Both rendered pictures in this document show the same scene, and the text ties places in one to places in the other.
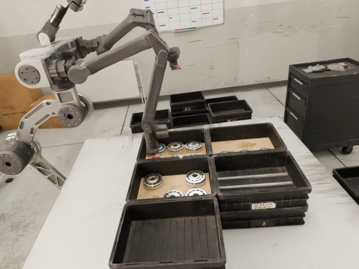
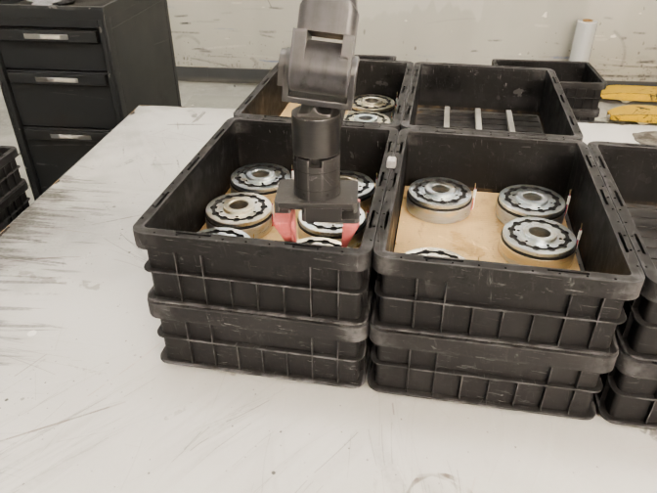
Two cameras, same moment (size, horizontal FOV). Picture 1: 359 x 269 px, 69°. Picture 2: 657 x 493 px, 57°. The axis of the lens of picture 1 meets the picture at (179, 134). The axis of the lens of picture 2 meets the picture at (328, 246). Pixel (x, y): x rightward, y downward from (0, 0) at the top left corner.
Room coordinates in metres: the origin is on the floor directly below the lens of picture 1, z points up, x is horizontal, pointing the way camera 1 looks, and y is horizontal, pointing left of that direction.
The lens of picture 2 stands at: (1.13, 0.82, 1.31)
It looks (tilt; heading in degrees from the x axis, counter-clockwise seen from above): 33 degrees down; 276
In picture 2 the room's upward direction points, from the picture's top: straight up
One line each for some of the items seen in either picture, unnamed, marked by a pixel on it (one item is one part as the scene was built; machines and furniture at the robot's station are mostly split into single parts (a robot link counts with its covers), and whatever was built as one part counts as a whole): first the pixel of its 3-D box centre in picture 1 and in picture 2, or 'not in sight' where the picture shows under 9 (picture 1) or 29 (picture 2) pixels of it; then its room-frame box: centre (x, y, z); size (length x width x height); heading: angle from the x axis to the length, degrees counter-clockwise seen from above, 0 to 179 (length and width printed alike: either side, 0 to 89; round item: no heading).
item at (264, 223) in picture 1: (255, 197); not in sight; (0.94, -0.34, 0.76); 0.40 x 0.30 x 0.12; 86
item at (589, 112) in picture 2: not in sight; (536, 123); (0.51, -1.67, 0.37); 0.40 x 0.30 x 0.45; 0
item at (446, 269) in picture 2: (171, 178); (495, 196); (0.97, 0.06, 0.92); 0.40 x 0.30 x 0.02; 86
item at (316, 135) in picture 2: (150, 134); (317, 129); (1.21, 0.15, 1.04); 0.07 x 0.06 x 0.07; 90
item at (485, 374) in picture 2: not in sight; (479, 287); (0.97, 0.06, 0.76); 0.40 x 0.30 x 0.12; 86
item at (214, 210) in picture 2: (175, 146); (239, 208); (1.35, 0.03, 0.86); 0.10 x 0.10 x 0.01
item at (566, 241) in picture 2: (172, 197); (539, 236); (0.91, 0.07, 0.86); 0.10 x 0.10 x 0.01
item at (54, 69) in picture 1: (57, 69); not in sight; (1.17, 0.50, 1.45); 0.09 x 0.08 x 0.12; 0
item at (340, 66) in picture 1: (340, 65); not in sight; (2.36, -1.60, 0.88); 0.29 x 0.22 x 0.03; 90
